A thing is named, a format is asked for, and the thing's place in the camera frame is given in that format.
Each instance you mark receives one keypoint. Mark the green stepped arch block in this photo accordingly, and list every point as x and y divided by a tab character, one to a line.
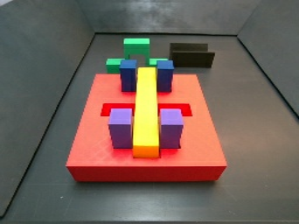
133	46

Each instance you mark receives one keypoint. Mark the red board base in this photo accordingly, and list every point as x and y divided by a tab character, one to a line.
96	162

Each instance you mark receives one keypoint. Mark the purple arch block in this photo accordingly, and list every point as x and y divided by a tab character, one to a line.
120	128

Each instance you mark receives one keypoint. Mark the yellow long bar block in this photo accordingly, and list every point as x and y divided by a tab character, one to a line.
145	124

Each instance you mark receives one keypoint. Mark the black bracket holder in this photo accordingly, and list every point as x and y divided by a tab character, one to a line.
191	55

